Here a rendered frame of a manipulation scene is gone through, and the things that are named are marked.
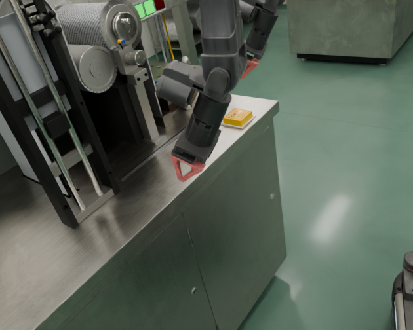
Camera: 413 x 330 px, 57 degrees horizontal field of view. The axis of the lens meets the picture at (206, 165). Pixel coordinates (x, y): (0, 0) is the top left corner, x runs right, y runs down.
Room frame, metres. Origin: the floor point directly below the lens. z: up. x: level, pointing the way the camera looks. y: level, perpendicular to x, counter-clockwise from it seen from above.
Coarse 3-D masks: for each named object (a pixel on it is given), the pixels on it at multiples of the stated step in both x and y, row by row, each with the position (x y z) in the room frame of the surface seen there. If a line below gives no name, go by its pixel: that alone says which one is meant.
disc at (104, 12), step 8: (112, 0) 1.12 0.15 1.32; (120, 0) 1.14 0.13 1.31; (104, 8) 1.09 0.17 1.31; (104, 16) 1.09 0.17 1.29; (136, 16) 1.17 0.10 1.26; (104, 24) 1.08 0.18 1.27; (104, 32) 1.08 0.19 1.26; (104, 40) 1.07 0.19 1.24; (136, 40) 1.15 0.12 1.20; (112, 48) 1.08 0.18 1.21
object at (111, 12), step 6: (114, 6) 1.12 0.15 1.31; (120, 6) 1.13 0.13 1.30; (126, 6) 1.14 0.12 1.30; (108, 12) 1.10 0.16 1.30; (114, 12) 1.11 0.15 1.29; (132, 12) 1.16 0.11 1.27; (108, 18) 1.09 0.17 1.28; (108, 24) 1.09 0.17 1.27; (108, 30) 1.08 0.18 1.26; (108, 36) 1.08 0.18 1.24; (114, 36) 1.09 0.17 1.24; (114, 42) 1.09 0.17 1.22; (126, 42) 1.12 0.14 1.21; (132, 42) 1.13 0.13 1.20
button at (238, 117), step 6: (234, 108) 1.12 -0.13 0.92; (228, 114) 1.09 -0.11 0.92; (234, 114) 1.08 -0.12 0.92; (240, 114) 1.07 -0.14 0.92; (246, 114) 1.06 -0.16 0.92; (228, 120) 1.06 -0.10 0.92; (234, 120) 1.04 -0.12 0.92; (240, 120) 1.03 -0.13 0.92; (246, 120) 1.05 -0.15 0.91; (240, 126) 1.03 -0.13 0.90
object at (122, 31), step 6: (120, 12) 1.12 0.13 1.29; (126, 12) 1.12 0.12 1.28; (114, 18) 1.10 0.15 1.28; (120, 18) 1.10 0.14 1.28; (132, 18) 1.13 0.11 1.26; (114, 24) 1.09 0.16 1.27; (120, 24) 1.09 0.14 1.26; (126, 24) 1.11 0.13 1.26; (132, 24) 1.12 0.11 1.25; (114, 30) 1.09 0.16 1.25; (120, 30) 1.09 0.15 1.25; (126, 30) 1.11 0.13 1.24; (132, 30) 1.12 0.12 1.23; (120, 36) 1.09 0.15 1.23; (126, 36) 1.10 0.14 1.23; (132, 36) 1.11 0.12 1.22
